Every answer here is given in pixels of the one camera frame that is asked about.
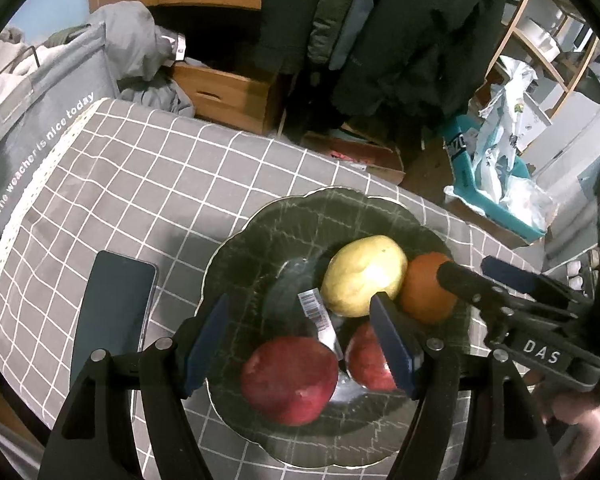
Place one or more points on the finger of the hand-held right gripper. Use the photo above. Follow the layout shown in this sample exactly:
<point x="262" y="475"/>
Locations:
<point x="515" y="272"/>
<point x="460" y="277"/>

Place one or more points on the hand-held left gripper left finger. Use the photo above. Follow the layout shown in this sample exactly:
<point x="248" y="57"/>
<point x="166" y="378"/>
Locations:
<point x="207" y="345"/>

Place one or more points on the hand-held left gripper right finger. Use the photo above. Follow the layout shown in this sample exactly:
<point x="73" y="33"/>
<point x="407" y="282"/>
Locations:
<point x="390" y="345"/>

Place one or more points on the small red apple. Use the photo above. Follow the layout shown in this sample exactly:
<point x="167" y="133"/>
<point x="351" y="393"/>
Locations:
<point x="367" y="360"/>

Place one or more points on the orange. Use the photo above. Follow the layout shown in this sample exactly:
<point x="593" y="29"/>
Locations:
<point x="425" y="292"/>

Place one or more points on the small yellow pear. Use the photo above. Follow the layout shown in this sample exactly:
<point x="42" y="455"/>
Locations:
<point x="365" y="275"/>

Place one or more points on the large red apple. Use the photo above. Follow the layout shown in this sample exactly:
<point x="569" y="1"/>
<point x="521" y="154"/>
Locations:
<point x="290" y="380"/>

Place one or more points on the dark green glass bowl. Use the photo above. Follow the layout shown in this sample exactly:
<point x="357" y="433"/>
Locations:
<point x="260" y="260"/>

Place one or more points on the person's right hand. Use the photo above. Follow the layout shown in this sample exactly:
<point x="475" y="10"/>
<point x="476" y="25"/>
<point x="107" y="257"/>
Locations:
<point x="580" y="407"/>

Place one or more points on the group of shoes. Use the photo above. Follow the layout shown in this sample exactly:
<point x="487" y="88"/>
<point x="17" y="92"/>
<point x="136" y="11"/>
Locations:
<point x="580" y="275"/>

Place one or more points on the clear plastic bag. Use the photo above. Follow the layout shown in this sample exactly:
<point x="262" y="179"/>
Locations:
<point x="527" y="202"/>

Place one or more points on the dark smartphone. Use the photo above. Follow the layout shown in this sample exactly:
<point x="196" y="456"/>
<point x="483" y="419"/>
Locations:
<point x="115" y="310"/>

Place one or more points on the teal plastic bin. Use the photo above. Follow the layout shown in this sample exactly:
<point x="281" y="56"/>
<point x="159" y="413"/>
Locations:
<point x="465" y="175"/>

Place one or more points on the plain cardboard box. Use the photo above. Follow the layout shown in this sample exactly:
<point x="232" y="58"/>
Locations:
<point x="430" y="175"/>

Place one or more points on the white printed bag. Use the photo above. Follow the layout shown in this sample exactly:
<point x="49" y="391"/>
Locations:
<point x="500" y="125"/>

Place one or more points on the white plastic basket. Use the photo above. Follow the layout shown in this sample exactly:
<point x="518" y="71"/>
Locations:
<point x="532" y="122"/>

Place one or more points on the cardboard box with red print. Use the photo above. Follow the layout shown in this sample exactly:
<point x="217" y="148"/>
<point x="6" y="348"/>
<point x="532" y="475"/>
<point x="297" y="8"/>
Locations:
<point x="365" y="155"/>

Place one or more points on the grey checked tablecloth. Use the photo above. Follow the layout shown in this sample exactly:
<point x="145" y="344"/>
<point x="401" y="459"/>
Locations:
<point x="155" y="185"/>

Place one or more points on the wooden shelf unit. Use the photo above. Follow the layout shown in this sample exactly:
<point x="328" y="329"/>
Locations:
<point x="540" y="67"/>

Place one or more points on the white cooking pot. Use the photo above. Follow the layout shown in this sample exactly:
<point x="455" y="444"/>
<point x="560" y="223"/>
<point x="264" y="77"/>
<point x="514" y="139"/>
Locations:
<point x="540" y="37"/>

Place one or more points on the black hooded coat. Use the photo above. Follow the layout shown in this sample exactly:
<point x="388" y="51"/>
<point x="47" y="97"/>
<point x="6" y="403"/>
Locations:
<point x="420" y="35"/>

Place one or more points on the wooden drawer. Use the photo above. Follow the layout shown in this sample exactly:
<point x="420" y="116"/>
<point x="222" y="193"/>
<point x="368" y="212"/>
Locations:
<point x="220" y="95"/>

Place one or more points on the grey jacket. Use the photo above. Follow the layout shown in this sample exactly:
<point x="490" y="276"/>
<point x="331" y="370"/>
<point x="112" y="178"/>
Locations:
<point x="352" y="25"/>

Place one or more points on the grey fabric laundry hamper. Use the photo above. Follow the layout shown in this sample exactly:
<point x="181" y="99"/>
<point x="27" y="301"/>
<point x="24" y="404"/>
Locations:
<point x="40" y="110"/>

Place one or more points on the grey clothes pile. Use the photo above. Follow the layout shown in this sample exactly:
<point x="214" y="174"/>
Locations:
<point x="130" y="45"/>

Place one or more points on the black jacket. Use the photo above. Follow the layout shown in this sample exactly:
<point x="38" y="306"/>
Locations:
<point x="285" y="15"/>

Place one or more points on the olive green cloth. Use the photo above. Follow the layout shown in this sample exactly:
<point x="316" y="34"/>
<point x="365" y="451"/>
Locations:
<point x="62" y="36"/>

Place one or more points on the white fluffy blanket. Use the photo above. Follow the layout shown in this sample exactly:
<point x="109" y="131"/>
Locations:
<point x="5" y="50"/>

